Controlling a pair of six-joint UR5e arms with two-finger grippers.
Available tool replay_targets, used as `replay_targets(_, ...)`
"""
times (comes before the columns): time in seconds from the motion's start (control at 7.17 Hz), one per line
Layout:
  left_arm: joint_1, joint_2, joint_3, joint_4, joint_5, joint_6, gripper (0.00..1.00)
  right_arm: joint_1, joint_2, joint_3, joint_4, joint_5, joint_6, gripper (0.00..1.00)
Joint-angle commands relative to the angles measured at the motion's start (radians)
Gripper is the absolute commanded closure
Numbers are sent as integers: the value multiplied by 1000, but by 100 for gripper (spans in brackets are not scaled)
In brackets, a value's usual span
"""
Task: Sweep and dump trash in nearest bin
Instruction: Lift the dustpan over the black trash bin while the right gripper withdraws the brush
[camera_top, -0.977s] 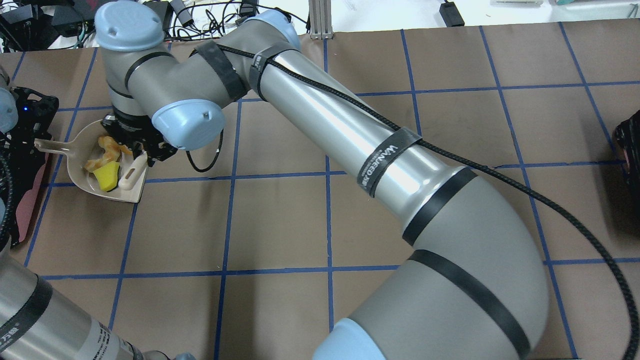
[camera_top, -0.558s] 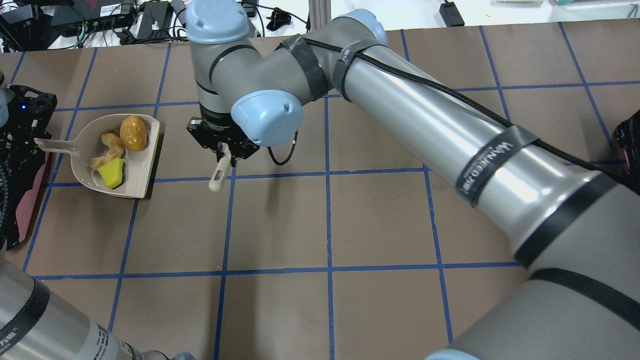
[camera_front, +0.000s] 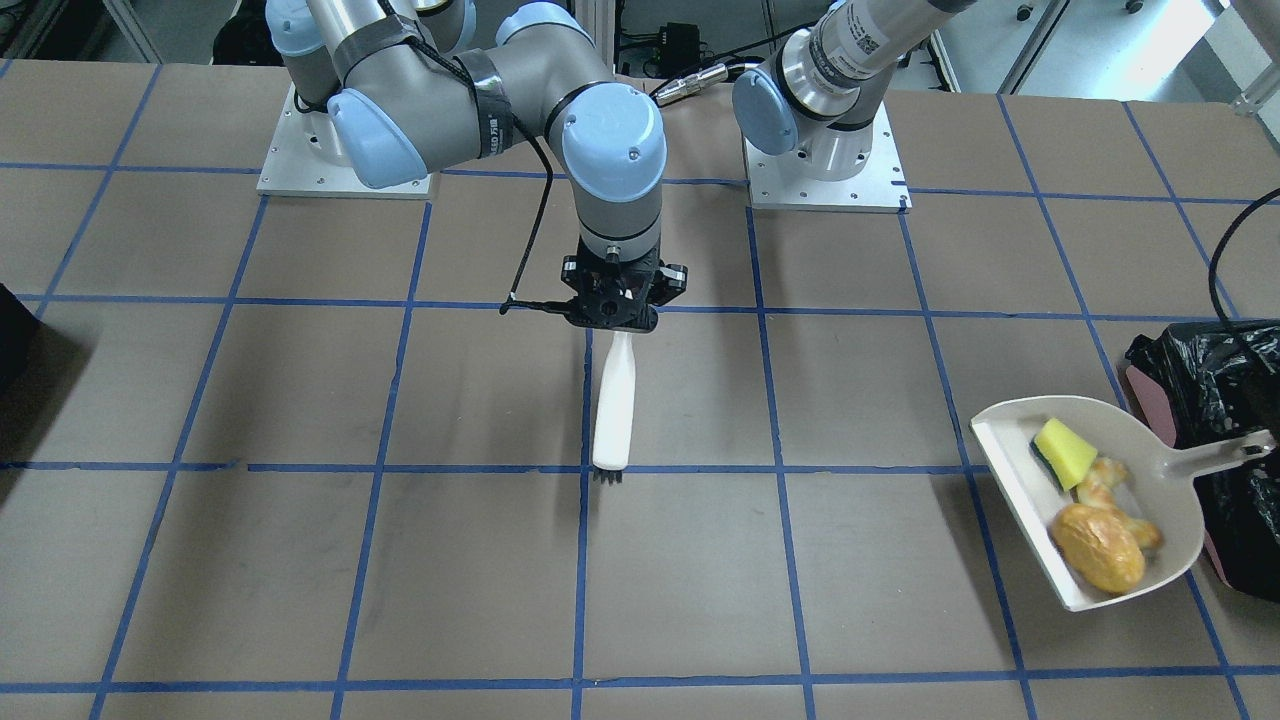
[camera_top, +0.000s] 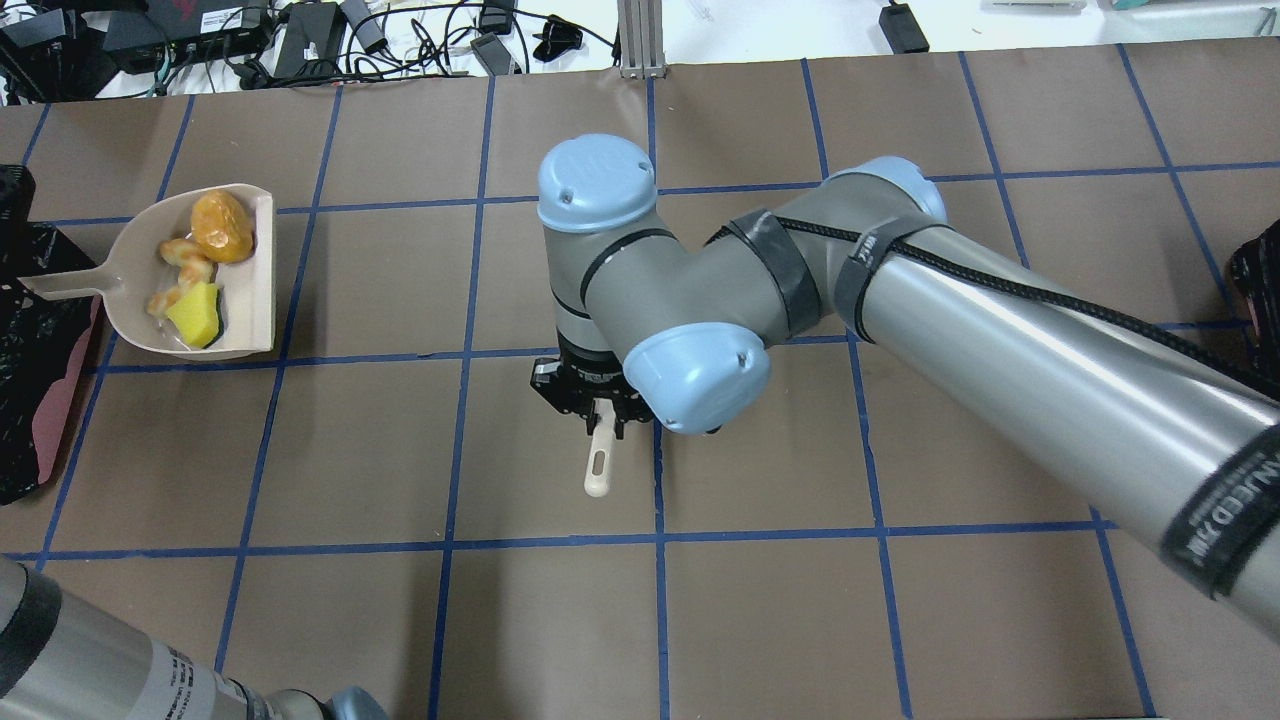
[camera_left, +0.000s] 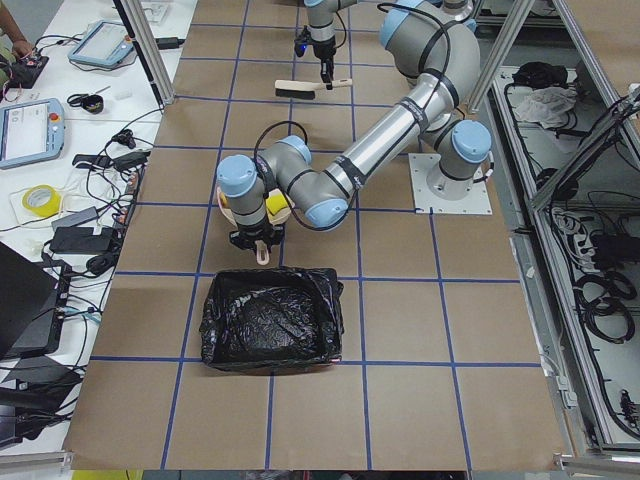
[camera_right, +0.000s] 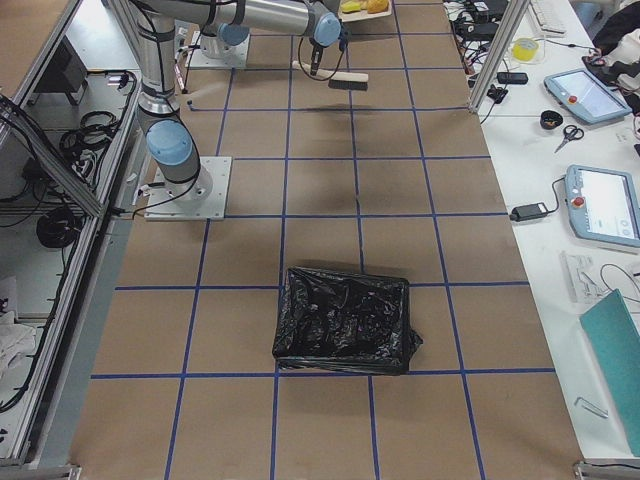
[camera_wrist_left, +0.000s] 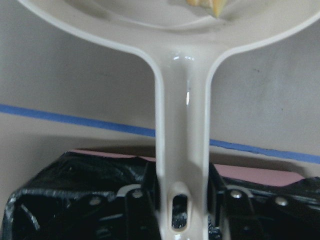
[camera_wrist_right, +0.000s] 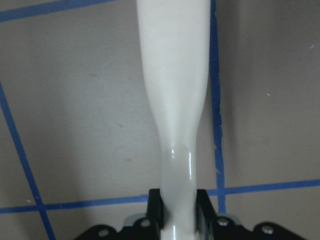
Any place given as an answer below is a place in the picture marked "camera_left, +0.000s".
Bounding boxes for black power adapter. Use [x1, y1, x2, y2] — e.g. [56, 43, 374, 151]
[49, 226, 115, 254]

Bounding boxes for black laptop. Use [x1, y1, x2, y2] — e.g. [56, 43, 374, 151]
[1, 244, 69, 360]

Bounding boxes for black scissors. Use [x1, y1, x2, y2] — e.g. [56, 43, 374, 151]
[66, 86, 109, 107]

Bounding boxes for black bag lined bin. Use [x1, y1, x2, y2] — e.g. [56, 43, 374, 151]
[199, 267, 344, 372]

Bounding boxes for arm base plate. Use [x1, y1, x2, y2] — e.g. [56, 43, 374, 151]
[409, 153, 493, 216]

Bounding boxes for yellow tape roll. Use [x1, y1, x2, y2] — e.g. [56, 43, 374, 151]
[22, 184, 62, 218]

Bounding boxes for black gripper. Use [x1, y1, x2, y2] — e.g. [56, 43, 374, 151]
[229, 224, 284, 253]
[314, 42, 336, 90]

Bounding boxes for aluminium frame post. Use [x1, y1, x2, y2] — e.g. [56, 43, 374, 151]
[113, 0, 175, 109]

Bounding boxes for blue teach pendant far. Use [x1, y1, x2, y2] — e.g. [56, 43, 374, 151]
[67, 20, 134, 70]

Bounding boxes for beige plastic dustpan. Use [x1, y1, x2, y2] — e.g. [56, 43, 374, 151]
[216, 187, 292, 266]

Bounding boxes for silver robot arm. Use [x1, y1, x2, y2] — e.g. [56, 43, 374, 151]
[217, 1, 492, 254]
[294, 0, 358, 90]

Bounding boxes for yellow sponge piece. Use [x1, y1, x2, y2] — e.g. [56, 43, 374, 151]
[266, 194, 288, 216]

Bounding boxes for white cloth rag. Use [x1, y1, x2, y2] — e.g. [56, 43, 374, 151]
[514, 87, 578, 129]

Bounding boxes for blue teach pendant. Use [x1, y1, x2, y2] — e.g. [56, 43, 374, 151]
[67, 20, 134, 70]
[1, 98, 65, 170]

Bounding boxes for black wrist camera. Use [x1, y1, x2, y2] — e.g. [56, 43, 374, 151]
[294, 26, 313, 58]

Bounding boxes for blue teach pendant near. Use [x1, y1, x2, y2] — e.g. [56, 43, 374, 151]
[1, 98, 65, 170]

